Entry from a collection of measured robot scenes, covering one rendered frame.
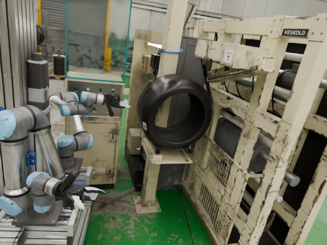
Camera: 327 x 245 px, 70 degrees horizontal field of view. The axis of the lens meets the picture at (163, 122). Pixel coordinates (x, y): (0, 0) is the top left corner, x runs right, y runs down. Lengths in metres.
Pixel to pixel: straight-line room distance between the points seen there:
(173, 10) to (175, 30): 0.14
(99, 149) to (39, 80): 1.30
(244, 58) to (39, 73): 1.22
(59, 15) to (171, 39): 9.50
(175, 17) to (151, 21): 8.87
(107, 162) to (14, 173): 1.51
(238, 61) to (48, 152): 1.22
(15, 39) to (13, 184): 0.70
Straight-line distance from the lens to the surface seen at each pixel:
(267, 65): 1.60
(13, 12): 1.40
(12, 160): 1.26
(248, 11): 11.97
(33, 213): 1.55
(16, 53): 1.41
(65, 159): 1.91
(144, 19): 10.89
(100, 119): 2.45
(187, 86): 1.73
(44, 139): 1.28
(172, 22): 2.03
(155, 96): 1.69
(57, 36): 11.35
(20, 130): 1.19
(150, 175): 2.43
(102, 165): 2.69
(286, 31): 1.75
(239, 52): 1.58
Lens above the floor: 1.76
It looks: 20 degrees down
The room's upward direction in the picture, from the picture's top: 9 degrees clockwise
